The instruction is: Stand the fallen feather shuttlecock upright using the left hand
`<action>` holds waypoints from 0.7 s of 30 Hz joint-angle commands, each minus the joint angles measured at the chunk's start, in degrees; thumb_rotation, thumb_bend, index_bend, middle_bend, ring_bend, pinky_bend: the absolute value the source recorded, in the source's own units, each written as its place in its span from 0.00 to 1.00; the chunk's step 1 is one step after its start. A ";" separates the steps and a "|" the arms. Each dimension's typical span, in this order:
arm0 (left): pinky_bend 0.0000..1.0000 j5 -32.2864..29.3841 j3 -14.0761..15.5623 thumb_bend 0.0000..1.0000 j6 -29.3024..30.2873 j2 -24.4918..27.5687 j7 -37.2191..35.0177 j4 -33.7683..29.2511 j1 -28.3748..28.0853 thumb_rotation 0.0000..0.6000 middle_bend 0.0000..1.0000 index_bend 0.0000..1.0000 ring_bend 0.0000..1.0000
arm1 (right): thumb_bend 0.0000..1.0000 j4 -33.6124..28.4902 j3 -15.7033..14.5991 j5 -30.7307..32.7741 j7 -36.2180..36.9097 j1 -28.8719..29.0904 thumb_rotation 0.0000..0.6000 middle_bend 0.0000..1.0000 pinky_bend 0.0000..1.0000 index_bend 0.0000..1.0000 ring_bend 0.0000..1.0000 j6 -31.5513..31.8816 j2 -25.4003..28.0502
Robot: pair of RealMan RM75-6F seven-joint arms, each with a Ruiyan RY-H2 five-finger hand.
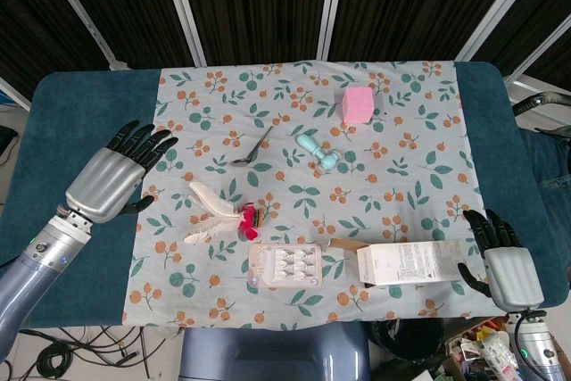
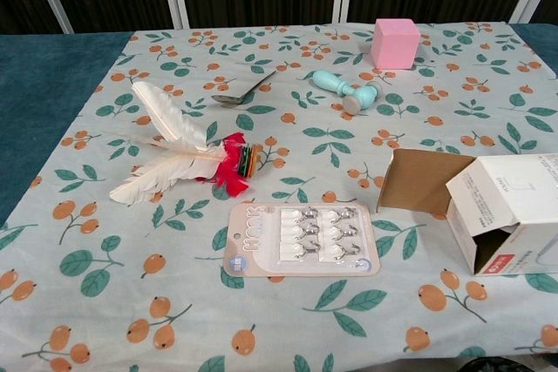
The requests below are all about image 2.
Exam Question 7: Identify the white red shuttlecock toy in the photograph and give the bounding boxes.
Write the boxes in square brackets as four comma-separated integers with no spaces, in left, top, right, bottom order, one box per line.
[108,80,262,206]

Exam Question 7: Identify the metal spoon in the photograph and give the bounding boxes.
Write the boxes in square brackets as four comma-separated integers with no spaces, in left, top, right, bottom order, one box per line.
[211,69,278,111]

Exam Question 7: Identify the blister pill pack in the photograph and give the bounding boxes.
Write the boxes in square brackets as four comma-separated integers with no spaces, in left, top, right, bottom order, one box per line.
[222,201,381,278]

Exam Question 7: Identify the teal toy hammer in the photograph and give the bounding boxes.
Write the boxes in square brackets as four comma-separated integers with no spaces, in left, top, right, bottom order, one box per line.
[310,70,383,112]

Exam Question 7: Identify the floral print tablecloth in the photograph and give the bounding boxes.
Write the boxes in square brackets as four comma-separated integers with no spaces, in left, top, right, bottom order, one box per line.
[0,21,558,372]

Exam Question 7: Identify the pink cube block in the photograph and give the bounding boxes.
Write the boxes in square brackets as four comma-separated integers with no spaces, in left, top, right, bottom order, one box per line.
[371,18,421,71]

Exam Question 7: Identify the white open cardboard box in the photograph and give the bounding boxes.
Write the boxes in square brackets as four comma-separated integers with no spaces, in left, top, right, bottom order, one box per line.
[376,148,558,278]

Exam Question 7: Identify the black waste bin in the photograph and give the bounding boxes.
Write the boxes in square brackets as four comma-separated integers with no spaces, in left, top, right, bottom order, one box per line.
[455,356,528,372]

